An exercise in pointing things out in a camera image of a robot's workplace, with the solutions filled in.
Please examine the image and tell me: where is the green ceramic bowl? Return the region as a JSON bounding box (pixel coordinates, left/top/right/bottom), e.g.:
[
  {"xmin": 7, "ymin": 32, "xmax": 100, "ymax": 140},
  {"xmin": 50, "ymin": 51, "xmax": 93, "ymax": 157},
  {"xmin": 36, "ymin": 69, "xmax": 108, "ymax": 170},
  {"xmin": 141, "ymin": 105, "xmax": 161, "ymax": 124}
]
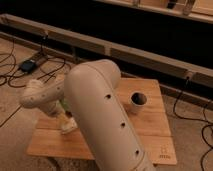
[{"xmin": 60, "ymin": 101, "xmax": 69, "ymax": 111}]

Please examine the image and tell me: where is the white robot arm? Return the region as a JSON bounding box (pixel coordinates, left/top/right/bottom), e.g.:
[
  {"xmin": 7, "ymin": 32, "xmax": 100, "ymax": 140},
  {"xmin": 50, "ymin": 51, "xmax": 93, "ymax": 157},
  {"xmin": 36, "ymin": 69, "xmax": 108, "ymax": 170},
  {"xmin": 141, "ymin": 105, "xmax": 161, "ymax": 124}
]
[{"xmin": 20, "ymin": 59, "xmax": 156, "ymax": 171}]

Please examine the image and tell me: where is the black floor cable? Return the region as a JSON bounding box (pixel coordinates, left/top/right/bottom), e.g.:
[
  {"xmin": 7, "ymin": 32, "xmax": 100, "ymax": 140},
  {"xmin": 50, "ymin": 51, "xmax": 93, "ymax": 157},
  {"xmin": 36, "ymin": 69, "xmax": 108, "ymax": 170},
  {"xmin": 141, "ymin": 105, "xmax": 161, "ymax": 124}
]
[
  {"xmin": 172, "ymin": 77, "xmax": 213, "ymax": 171},
  {"xmin": 0, "ymin": 36, "xmax": 73, "ymax": 128}
]

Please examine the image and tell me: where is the black floor cable right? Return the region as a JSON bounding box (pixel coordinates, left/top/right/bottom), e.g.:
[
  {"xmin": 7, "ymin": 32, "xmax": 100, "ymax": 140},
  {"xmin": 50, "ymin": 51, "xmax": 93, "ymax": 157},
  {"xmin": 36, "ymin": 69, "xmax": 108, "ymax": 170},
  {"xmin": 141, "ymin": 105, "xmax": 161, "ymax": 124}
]
[{"xmin": 172, "ymin": 77, "xmax": 213, "ymax": 171}]

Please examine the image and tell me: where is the black power adapter box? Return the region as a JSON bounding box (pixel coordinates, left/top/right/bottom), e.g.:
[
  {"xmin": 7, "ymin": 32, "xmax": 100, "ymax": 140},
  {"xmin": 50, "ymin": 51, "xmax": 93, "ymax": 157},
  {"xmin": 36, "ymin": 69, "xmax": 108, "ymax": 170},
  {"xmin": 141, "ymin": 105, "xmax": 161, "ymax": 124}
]
[{"xmin": 19, "ymin": 60, "xmax": 37, "ymax": 73}]

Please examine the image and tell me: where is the white cup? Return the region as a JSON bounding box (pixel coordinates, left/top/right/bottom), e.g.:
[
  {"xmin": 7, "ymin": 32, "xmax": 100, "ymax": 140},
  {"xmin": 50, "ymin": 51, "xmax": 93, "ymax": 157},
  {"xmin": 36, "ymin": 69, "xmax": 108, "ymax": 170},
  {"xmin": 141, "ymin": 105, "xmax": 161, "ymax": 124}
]
[{"xmin": 130, "ymin": 92, "xmax": 147, "ymax": 114}]

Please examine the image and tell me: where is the wooden table board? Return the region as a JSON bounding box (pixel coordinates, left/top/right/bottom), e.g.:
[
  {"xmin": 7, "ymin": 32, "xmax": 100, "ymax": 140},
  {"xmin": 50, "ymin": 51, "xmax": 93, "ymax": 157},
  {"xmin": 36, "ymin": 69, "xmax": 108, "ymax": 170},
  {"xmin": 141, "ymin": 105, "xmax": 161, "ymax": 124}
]
[{"xmin": 27, "ymin": 78, "xmax": 177, "ymax": 165}]

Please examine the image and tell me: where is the black floor cable left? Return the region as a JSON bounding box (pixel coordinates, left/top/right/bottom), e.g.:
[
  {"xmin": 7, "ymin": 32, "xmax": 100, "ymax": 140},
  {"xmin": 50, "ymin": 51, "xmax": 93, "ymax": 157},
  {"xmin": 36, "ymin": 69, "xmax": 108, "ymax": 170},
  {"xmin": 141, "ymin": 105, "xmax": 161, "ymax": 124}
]
[{"xmin": 0, "ymin": 36, "xmax": 73, "ymax": 128}]

